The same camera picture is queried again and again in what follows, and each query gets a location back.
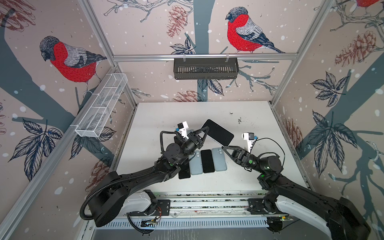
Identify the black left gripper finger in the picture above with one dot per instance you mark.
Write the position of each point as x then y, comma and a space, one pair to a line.
196, 133
205, 132

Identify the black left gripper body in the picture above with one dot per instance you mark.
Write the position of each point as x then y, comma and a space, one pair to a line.
191, 145

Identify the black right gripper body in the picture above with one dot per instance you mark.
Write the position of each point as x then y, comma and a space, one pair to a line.
249, 161

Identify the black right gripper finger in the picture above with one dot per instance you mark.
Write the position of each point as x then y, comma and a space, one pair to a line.
230, 150
233, 157

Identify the pale green phone case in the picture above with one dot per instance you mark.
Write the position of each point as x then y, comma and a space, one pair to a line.
195, 163

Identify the phone with black screen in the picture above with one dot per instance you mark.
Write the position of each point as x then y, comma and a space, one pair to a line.
184, 174

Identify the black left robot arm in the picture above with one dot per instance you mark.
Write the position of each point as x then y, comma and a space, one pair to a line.
104, 202

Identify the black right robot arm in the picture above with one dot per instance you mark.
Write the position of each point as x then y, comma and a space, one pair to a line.
338, 219

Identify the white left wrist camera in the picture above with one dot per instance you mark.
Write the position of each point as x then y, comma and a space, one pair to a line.
182, 130

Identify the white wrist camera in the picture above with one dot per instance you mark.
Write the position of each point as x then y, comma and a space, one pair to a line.
182, 130
250, 138

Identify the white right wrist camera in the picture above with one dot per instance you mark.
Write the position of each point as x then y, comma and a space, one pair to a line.
250, 138

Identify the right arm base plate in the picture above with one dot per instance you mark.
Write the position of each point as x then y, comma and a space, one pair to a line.
260, 206

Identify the black wall basket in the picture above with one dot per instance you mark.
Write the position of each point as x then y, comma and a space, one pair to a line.
206, 68

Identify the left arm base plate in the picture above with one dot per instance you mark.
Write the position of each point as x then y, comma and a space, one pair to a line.
160, 208

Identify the white wire mesh basket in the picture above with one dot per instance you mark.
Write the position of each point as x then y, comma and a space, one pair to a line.
99, 112

